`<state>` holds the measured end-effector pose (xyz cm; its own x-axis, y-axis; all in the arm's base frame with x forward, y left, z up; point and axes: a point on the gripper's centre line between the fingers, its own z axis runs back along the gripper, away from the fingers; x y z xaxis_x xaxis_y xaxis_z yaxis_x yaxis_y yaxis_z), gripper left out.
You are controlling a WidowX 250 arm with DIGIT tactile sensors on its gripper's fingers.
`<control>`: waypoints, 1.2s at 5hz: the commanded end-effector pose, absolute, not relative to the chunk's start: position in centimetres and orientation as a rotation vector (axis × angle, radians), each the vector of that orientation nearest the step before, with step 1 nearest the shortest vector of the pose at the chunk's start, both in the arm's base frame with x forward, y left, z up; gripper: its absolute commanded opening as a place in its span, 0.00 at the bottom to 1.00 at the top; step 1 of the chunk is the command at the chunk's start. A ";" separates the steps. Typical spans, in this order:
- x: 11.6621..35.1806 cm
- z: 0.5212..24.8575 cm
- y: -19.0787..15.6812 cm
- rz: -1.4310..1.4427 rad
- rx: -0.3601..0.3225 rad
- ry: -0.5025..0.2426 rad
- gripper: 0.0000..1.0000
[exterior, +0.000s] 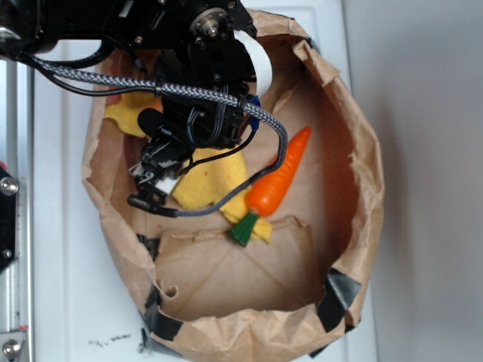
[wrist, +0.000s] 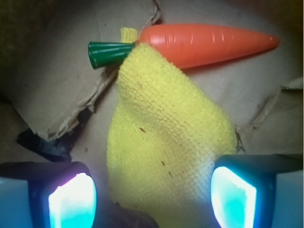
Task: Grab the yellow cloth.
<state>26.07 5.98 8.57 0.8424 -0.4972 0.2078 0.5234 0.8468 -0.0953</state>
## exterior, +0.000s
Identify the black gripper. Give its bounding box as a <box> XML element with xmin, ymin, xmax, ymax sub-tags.
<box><xmin>155</xmin><ymin>37</ymin><xmax>272</xmax><ymax>148</ymax></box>

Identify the yellow cloth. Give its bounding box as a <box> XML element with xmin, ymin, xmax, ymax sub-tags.
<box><xmin>104</xmin><ymin>92</ymin><xmax>272</xmax><ymax>244</ymax></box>

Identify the orange toy carrot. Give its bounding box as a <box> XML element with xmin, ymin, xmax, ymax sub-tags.
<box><xmin>229</xmin><ymin>127</ymin><xmax>312</xmax><ymax>247</ymax></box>

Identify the brown paper bag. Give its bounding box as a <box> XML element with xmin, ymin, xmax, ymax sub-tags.
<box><xmin>82</xmin><ymin>11</ymin><xmax>384</xmax><ymax>361</ymax></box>

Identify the grey braided cable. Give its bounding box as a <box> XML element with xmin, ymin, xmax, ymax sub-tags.
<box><xmin>14</xmin><ymin>51</ymin><xmax>290</xmax><ymax>219</ymax></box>

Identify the aluminium frame rail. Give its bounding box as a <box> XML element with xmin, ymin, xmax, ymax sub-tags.
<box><xmin>1</xmin><ymin>61</ymin><xmax>33</xmax><ymax>361</ymax></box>

